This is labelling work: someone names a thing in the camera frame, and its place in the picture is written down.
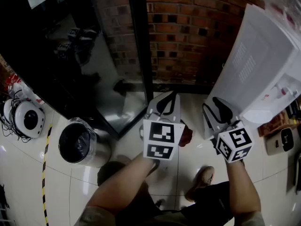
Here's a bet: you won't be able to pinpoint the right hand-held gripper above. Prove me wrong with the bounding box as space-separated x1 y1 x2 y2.
203 97 255 164

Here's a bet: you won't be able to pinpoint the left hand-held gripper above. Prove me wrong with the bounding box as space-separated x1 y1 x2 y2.
140 91 186 161

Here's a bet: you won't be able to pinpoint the brown wiping cloth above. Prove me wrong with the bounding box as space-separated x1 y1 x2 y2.
178 125 194 147

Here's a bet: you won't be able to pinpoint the white water dispenser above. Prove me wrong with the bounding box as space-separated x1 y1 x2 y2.
203 3 301 141

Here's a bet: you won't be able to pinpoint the person's right forearm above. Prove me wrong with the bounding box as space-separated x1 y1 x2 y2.
225 160 262 217

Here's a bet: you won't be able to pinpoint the person's left forearm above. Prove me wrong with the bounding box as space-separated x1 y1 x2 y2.
86 155 163 218

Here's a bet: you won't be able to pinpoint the plastic-wrapped water bottle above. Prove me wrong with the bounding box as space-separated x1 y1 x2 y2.
261 0 301 32

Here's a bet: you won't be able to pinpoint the person's left tan shoe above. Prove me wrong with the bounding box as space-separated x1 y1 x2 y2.
116 153 134 166

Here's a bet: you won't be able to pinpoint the person's tan shoe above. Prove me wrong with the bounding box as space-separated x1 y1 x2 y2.
184 165 215 202
116 153 134 166

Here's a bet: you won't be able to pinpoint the person's right tan shoe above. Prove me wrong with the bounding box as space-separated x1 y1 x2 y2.
184 165 215 202

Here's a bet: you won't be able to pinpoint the black blue flat box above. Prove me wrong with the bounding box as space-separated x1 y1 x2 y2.
285 100 301 122

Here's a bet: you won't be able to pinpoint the person's black shorts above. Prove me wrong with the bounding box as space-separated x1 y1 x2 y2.
97 161 236 226

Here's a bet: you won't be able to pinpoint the steel trash bin with liner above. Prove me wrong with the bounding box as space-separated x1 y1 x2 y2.
58 117 111 169

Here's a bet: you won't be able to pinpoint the black framed glass panel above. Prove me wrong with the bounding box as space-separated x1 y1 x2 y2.
0 0 154 141

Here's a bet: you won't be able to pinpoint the yellow black striped floor tape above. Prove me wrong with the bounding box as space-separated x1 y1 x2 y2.
41 125 53 226

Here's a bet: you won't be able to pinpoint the person's grey shirt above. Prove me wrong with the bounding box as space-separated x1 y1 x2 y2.
74 205 266 226

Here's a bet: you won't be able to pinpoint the white round device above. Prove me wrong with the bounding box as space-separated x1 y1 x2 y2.
2 98 46 139

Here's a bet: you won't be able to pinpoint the clear bag with red items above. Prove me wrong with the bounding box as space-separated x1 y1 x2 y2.
4 73 45 105

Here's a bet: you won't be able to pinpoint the metal frame chair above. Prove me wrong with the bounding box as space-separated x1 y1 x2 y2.
293 149 301 195

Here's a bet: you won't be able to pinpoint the black tangled cables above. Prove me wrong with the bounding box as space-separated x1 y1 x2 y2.
0 89 32 143

